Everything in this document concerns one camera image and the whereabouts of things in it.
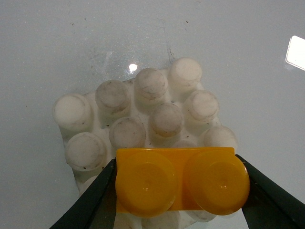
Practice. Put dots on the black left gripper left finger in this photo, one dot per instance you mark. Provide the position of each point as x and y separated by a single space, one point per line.
96 207

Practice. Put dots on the white studded base plate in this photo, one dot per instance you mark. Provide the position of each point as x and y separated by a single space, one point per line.
157 108

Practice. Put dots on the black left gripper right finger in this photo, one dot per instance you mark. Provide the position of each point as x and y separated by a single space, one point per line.
268 205

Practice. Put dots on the yellow two-stud toy block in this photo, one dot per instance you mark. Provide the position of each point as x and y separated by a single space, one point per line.
151 181

